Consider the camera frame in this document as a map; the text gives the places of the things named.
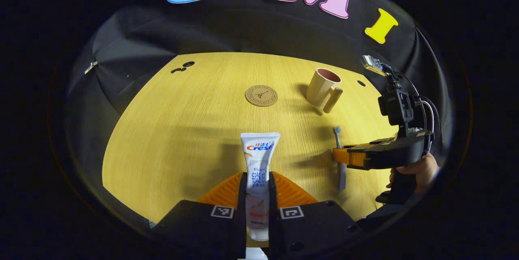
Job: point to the beige cup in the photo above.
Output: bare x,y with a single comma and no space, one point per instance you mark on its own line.
318,87

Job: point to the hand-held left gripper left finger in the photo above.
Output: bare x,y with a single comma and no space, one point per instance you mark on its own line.
202,227

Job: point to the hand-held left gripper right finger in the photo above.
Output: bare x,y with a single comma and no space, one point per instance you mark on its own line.
316,227

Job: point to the white toothpaste tube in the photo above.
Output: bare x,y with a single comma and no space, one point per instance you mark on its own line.
259,150

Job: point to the black backdrop cloth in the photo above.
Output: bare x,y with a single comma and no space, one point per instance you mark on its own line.
243,29

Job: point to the round brown coaster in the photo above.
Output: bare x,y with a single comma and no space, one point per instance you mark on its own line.
261,95

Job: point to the white toothbrush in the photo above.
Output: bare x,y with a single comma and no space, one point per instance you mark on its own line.
342,177

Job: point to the silver clip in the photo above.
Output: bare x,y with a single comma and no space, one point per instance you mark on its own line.
90,67

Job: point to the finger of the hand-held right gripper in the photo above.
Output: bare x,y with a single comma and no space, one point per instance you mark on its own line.
381,154

